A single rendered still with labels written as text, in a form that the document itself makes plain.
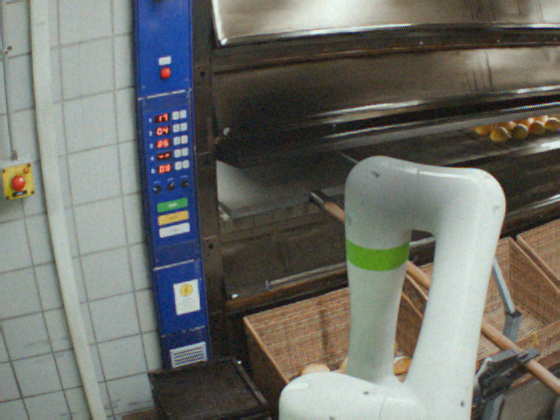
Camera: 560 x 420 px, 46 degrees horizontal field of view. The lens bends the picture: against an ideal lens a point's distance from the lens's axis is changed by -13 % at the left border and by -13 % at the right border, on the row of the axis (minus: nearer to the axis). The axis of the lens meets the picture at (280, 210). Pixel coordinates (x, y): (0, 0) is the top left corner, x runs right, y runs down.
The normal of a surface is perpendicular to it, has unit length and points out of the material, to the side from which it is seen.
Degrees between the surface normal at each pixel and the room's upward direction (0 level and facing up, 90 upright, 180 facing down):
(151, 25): 90
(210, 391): 0
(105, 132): 90
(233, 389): 0
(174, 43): 90
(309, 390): 10
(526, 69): 70
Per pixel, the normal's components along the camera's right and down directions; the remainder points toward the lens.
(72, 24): 0.44, 0.36
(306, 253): 0.41, 0.03
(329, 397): -0.05, -0.84
